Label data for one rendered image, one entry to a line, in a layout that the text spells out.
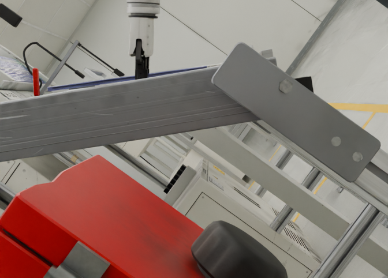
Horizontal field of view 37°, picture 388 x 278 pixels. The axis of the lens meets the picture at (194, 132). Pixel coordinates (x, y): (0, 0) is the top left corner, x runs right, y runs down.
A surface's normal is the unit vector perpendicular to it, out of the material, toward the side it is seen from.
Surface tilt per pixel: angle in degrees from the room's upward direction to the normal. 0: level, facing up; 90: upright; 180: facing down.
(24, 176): 90
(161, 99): 90
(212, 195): 90
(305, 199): 90
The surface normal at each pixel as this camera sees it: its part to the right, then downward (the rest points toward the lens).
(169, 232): 0.58, -0.81
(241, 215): -0.03, 0.06
